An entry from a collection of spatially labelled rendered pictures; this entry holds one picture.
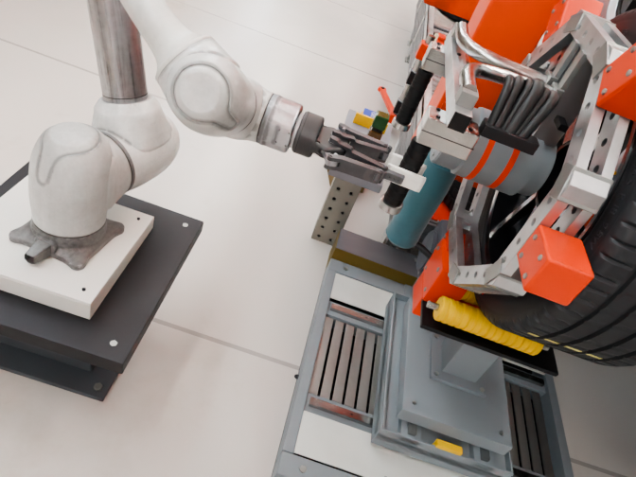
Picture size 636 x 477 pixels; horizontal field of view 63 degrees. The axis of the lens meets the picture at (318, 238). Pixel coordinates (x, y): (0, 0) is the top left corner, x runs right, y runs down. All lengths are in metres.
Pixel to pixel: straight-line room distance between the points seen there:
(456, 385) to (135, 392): 0.84
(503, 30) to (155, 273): 1.06
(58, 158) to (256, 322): 0.81
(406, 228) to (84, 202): 0.74
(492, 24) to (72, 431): 1.43
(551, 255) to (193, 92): 0.55
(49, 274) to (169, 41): 0.64
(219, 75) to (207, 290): 1.09
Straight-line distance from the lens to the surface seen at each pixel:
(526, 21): 1.49
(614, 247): 0.87
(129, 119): 1.26
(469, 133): 0.87
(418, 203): 1.26
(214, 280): 1.74
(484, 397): 1.51
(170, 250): 1.38
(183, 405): 1.47
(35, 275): 1.25
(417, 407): 1.39
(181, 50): 0.76
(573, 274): 0.84
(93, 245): 1.28
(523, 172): 1.06
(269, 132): 0.89
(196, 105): 0.70
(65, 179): 1.15
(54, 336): 1.21
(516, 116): 0.86
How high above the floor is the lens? 1.28
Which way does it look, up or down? 39 degrees down
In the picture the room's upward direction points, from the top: 23 degrees clockwise
